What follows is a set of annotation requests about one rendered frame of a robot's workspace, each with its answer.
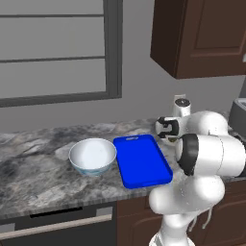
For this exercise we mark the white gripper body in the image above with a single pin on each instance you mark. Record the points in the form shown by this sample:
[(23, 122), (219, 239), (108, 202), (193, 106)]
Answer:
[(161, 125)]

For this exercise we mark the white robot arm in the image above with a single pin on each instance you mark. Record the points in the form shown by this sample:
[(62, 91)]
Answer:
[(205, 153)]

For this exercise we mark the blue tray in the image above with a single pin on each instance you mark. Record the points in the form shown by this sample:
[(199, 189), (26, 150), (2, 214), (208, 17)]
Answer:
[(141, 160)]

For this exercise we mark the white bowl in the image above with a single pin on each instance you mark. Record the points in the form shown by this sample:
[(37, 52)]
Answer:
[(92, 155)]

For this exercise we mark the brown base cupboard door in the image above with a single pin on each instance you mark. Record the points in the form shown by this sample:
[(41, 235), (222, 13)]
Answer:
[(136, 222), (229, 211)]

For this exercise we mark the black dishwasher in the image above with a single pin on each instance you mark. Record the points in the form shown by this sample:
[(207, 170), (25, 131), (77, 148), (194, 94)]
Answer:
[(64, 229)]

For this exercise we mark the white wall socket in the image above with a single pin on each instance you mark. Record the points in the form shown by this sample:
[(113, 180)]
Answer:
[(179, 96)]

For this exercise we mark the grey window frame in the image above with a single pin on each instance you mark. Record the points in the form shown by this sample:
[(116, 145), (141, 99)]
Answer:
[(112, 48)]

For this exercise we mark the brown wall cupboard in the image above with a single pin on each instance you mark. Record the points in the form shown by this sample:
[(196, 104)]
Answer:
[(198, 35)]

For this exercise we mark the brown wall cupboard door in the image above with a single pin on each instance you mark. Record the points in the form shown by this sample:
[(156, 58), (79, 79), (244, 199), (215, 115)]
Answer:
[(214, 32)]

